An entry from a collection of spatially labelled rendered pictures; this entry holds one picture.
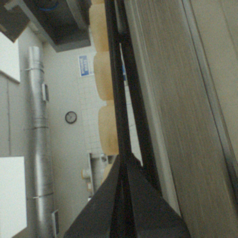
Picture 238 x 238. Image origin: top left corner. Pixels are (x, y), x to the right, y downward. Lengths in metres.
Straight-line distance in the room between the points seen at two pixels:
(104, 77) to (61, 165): 4.57
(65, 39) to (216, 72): 0.71
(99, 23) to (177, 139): 0.13
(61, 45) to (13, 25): 0.17
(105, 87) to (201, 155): 0.11
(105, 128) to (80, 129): 4.43
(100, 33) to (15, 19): 0.64
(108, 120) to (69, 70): 5.05
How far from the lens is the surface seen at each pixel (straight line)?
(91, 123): 4.53
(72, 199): 4.71
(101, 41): 0.20
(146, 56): 0.19
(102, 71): 0.17
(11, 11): 0.79
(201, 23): 0.20
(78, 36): 0.82
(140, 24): 0.21
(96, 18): 0.20
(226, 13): 0.22
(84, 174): 4.25
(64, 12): 0.81
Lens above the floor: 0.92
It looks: 3 degrees up
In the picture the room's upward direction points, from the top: 100 degrees counter-clockwise
